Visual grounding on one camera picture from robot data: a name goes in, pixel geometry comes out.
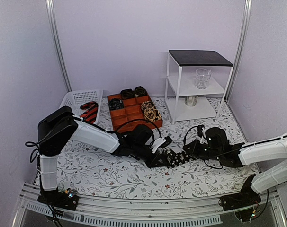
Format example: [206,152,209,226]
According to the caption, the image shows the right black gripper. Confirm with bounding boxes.
[183,139,223,161]

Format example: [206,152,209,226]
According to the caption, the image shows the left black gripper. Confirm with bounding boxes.
[132,143,168,169]

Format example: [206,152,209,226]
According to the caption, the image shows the black white floral tie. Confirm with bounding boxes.
[162,148,193,168]

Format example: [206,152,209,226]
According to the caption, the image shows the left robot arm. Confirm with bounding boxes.
[25,106,172,205]

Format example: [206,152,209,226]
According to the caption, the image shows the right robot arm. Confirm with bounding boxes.
[183,127,287,206]

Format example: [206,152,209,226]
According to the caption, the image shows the metal cup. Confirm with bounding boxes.
[185,96,198,107]

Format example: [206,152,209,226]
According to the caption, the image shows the rolled beige patterned tie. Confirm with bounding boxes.
[144,108,162,122]

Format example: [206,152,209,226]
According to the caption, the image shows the rolled black beige tie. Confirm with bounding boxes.
[141,100,155,112]

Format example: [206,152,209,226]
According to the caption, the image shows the red wooden compartment tray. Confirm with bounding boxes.
[107,94,163,132]

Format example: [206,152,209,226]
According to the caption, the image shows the white shelf black top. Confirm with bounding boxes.
[165,50,233,124]

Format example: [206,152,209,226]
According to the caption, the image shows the rolled dark olive tie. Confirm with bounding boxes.
[134,86,147,97]

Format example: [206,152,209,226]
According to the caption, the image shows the rolled black patterned tie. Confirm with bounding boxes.
[108,98,124,111]

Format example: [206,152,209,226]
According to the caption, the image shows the clear drinking glass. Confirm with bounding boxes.
[195,68,212,89]

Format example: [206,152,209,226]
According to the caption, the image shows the rolled dark brown tie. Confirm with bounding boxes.
[120,88,135,100]

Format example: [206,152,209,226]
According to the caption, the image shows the floral table mat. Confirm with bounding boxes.
[57,97,259,200]

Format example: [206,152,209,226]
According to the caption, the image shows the red black striped tie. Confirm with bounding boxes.
[80,101,99,123]

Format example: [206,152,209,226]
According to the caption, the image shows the white plastic basket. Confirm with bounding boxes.
[59,89,103,123]

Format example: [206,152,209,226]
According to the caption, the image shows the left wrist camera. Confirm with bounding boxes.
[152,136,172,154]

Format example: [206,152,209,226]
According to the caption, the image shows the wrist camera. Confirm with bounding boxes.
[197,125,205,144]
[152,136,172,154]

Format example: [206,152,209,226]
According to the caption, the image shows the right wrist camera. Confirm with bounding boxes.
[197,125,205,144]

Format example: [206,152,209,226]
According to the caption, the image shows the front metal rail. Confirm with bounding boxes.
[12,183,287,227]

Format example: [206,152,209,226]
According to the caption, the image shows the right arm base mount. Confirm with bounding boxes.
[218,174,261,222]

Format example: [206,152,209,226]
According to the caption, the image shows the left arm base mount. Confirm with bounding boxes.
[37,186,79,211]

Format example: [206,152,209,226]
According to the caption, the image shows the right metal frame post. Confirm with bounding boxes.
[224,0,252,103]

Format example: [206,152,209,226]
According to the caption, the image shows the metal frame post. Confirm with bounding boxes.
[45,0,72,92]
[224,0,252,103]

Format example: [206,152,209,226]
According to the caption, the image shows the left metal frame post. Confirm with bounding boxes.
[45,0,72,92]

